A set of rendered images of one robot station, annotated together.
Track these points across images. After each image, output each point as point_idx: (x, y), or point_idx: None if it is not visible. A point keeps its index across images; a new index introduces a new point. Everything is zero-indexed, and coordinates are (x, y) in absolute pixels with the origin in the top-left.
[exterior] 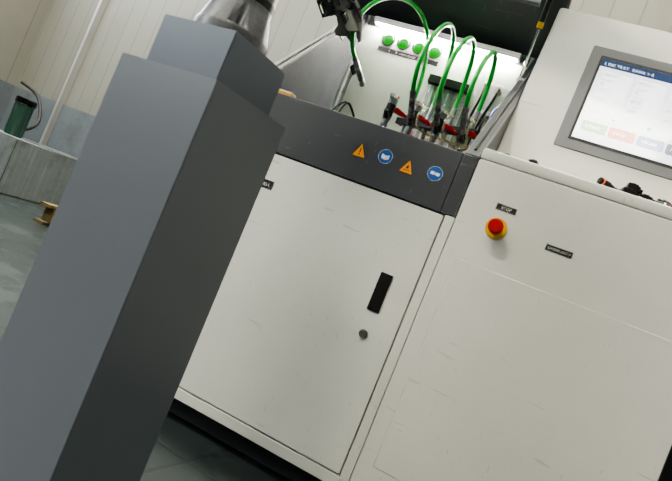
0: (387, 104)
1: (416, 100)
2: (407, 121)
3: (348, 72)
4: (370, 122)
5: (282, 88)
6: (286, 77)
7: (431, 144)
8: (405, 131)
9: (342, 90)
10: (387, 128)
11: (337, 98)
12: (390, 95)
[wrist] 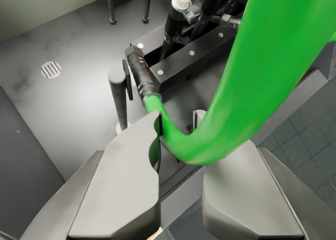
0: (176, 24)
1: None
2: (213, 22)
3: (119, 94)
4: (257, 143)
5: (37, 208)
6: (25, 217)
7: (306, 100)
8: (203, 25)
9: (124, 107)
10: (273, 130)
11: (121, 113)
12: (191, 22)
